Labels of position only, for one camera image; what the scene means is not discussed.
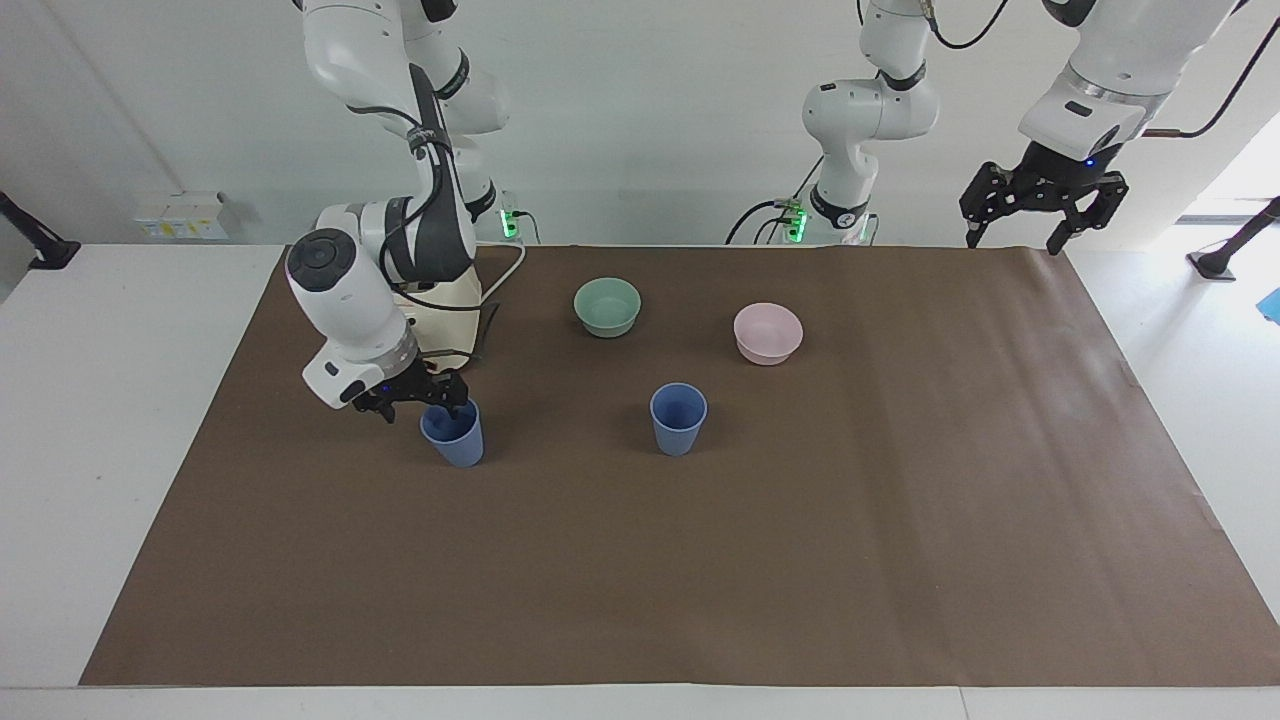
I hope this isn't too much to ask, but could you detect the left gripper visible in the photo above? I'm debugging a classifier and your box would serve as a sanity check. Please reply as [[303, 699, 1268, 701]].
[[959, 139, 1130, 257]]

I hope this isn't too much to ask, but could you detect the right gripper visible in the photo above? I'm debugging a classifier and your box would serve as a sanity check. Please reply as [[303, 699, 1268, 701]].
[[351, 355, 474, 424]]

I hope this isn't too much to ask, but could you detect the blue cup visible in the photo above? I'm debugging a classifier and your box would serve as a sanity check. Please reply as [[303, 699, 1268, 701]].
[[419, 398, 485, 469], [649, 382, 709, 458]]

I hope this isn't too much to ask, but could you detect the black stand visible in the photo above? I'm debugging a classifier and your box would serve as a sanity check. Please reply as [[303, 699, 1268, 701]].
[[1186, 196, 1280, 282], [0, 190, 82, 272]]

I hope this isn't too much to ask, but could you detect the green bowl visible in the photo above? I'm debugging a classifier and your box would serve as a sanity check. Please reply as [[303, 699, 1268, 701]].
[[573, 277, 642, 339]]

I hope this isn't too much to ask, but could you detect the pink bowl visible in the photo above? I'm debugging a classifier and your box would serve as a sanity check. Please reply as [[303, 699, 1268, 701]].
[[733, 302, 805, 367]]

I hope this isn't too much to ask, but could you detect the black cable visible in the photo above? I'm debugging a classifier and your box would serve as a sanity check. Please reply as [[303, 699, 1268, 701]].
[[726, 155, 827, 247], [402, 285, 504, 373], [345, 62, 453, 301], [922, 0, 1013, 51], [1143, 16, 1280, 140]]

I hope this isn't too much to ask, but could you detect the white cable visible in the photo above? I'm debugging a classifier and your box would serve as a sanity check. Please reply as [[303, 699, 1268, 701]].
[[478, 242, 529, 303]]

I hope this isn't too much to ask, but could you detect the white wall socket box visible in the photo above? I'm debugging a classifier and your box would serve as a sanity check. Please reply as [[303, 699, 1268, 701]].
[[133, 191, 230, 242]]

